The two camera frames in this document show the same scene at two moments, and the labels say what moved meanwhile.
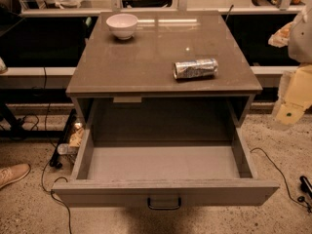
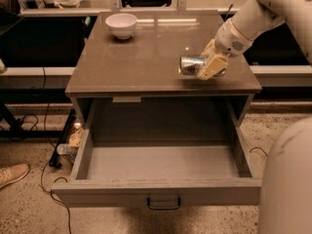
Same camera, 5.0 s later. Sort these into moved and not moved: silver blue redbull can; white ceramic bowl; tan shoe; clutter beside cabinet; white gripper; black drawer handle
Moved: silver blue redbull can; white gripper
Not moved: tan shoe; white ceramic bowl; clutter beside cabinet; black drawer handle
